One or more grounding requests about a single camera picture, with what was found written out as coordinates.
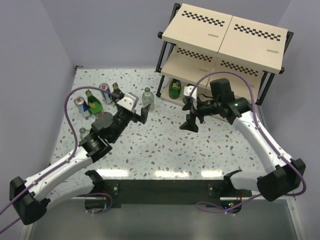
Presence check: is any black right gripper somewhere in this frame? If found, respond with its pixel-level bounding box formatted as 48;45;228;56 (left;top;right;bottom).
180;96;222;133

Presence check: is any green Perrier bottle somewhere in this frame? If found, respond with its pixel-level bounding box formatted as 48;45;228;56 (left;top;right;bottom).
112;82;124;104
85;89;103;116

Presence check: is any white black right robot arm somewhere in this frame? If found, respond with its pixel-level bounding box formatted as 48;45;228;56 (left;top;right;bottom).
180;78;306;202

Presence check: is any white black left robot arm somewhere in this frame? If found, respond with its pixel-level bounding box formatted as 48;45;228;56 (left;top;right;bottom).
9;105;151;225

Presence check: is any green bottle on shelf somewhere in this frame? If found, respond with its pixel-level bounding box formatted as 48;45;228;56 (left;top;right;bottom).
168;78;182;99

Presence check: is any beige three-tier shelf unit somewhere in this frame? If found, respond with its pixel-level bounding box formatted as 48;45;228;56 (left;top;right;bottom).
155;3;294;106

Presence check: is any clear bottle green cap centre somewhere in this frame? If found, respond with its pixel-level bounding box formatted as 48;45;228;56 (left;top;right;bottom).
142;87;155;110

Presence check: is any clear bottle green cap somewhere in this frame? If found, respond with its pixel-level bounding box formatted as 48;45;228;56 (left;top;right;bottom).
142;87;155;110
79;127;90;141

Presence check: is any silver blue can back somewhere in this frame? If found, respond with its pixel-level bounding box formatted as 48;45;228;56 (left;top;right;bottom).
99;82;113;105

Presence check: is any silver blue can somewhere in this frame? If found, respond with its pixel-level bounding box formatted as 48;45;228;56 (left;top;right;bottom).
99;82;113;105
73;96;92;118

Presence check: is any silver blue can front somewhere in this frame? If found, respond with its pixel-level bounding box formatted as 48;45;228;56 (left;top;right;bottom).
73;96;92;118

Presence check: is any clear bottle green cap left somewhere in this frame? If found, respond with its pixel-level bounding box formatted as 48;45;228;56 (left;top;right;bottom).
79;127;90;141

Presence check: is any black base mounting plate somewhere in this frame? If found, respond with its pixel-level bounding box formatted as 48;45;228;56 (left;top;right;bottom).
80;179;252;211

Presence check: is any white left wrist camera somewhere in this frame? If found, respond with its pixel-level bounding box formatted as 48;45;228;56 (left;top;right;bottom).
116;92;139;112

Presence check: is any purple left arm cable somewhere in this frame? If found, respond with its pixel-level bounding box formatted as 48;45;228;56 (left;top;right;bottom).
0;86;126;227

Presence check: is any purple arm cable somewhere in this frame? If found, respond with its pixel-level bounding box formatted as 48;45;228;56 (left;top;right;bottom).
191;71;308;215
0;86;126;227

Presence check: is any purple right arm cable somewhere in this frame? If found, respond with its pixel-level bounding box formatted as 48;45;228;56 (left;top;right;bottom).
191;71;308;215

